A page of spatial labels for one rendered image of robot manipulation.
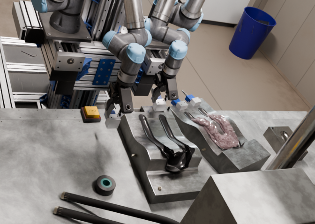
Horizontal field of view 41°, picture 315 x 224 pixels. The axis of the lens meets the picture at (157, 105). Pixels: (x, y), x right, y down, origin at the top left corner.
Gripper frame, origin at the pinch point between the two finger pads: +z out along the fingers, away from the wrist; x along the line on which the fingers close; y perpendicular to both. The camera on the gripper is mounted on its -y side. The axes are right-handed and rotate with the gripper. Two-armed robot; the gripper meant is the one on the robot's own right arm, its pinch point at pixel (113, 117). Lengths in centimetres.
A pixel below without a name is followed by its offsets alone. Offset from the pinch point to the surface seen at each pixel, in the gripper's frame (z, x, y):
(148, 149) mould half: 1.6, -11.0, -17.8
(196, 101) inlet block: 7, -56, 19
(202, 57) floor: 96, -191, 190
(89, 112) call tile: 11.4, 4.3, 14.8
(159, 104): 0.8, -27.1, 9.8
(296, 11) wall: 32, -295, 204
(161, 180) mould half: 8.9, -15.5, -28.8
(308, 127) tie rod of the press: -58, -21, -64
